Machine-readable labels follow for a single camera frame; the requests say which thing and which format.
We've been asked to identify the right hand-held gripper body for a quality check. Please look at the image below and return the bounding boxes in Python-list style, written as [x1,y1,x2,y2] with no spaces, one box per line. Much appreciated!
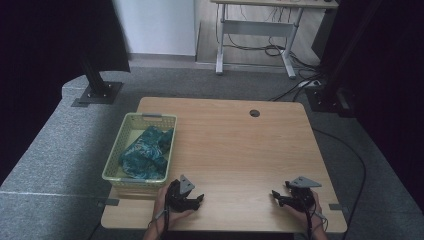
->
[289,176,323,213]

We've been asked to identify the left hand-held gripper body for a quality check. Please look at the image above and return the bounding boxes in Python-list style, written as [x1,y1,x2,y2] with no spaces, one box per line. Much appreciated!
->
[165,174,196,213]

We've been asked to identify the teal floral shirt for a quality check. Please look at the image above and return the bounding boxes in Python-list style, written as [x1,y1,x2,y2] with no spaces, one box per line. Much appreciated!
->
[118,125,175,181]

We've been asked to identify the green plastic basket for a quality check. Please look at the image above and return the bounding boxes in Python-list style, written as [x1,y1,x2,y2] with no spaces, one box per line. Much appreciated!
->
[101,112,178,193]

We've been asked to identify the person's right hand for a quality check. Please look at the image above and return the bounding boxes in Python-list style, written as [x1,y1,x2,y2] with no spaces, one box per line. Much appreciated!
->
[283,191,326,231]

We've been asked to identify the person's left hand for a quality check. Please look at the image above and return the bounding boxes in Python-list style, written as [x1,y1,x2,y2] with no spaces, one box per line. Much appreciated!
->
[152,184,194,231]

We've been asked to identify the white power strip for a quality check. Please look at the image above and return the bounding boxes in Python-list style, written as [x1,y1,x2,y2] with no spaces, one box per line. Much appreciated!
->
[298,79,323,89]

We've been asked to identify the black curtain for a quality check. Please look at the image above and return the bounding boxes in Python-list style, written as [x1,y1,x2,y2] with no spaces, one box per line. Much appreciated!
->
[0,0,131,186]
[311,0,424,211]

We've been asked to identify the white-framed wooden desk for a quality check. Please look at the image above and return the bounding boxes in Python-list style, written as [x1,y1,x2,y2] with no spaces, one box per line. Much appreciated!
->
[210,0,339,80]

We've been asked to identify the left hand-held gripper cable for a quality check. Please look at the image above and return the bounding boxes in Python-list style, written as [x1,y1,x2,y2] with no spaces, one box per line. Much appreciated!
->
[161,181,173,240]

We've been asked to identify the hand-held gripper cable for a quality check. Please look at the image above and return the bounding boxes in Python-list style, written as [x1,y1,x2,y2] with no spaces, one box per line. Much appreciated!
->
[161,181,173,240]
[304,199,329,240]

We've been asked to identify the right hand-held gripper cable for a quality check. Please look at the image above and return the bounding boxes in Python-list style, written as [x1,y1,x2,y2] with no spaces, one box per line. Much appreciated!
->
[304,199,329,240]

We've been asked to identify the long black floor cable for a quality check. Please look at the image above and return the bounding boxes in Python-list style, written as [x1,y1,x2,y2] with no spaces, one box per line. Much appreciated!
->
[311,128,368,240]

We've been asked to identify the black metal stand with base plate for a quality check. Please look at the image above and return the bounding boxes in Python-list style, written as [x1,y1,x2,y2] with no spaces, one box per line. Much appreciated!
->
[70,54,124,108]
[304,0,384,118]

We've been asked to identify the black cables at power strip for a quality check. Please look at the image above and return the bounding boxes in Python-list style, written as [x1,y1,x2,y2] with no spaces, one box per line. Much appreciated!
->
[268,71,321,102]

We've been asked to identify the black cables under desk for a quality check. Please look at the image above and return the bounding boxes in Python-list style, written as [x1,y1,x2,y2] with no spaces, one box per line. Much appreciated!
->
[216,3,321,73]

